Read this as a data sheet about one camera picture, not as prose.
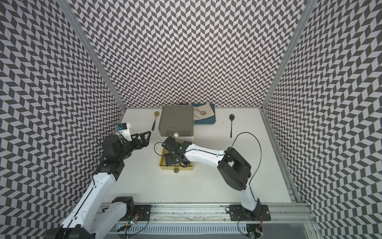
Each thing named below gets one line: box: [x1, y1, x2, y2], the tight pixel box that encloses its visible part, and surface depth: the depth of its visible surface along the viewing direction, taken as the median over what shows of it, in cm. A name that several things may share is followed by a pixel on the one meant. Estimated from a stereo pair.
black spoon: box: [229, 113, 235, 138], surface depth 114 cm
